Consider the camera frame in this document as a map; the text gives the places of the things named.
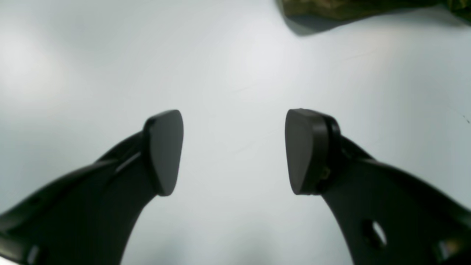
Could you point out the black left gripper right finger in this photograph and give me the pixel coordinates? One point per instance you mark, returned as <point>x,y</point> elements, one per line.
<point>387,216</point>

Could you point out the camouflage T-shirt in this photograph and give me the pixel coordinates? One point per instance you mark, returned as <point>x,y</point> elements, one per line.
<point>321,15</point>

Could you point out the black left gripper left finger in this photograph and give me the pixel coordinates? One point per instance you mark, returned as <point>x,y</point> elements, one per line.
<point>87,216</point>

